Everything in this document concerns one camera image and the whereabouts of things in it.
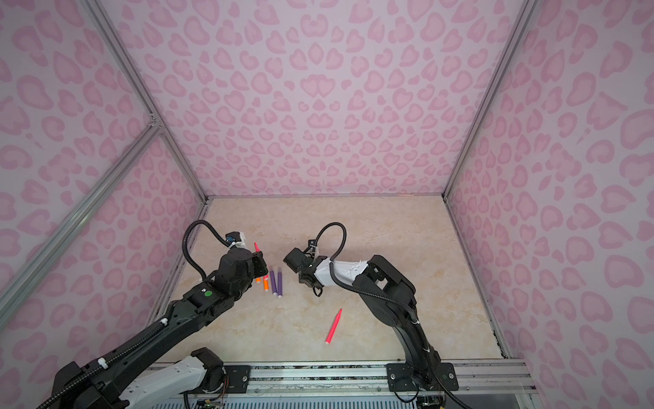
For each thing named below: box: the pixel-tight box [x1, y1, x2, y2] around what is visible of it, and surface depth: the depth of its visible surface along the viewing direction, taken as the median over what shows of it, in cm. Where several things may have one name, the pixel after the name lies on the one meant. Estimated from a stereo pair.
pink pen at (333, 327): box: [324, 308, 344, 345], surface depth 84 cm
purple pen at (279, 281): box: [277, 266, 283, 298], surface depth 94 cm
